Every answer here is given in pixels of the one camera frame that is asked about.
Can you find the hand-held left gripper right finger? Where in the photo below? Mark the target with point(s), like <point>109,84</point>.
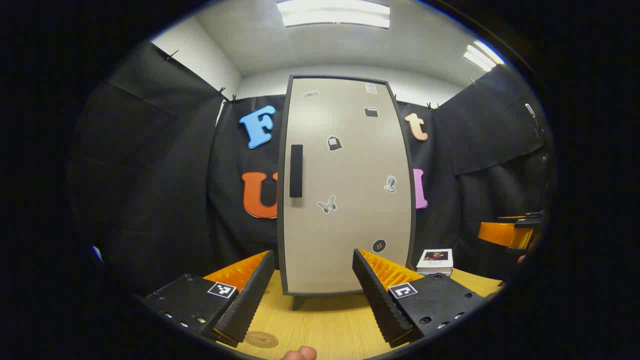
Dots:
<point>377,300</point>

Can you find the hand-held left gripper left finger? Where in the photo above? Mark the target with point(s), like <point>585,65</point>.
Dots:
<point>250,300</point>

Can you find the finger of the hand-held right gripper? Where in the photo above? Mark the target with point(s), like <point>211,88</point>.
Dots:
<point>500,235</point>

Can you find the round wooden coaster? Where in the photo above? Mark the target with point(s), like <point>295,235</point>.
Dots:
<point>261,340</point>

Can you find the beige cabinet door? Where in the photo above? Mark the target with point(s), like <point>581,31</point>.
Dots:
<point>350,200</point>

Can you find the grey book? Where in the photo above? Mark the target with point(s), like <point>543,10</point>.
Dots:
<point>434,273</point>

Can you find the white cover book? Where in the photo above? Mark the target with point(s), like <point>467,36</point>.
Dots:
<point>435,259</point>

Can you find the black backdrop cloth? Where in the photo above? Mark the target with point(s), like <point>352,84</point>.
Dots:
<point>150,175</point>

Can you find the large ceiling light panel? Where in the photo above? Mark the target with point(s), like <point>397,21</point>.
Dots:
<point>332,14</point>

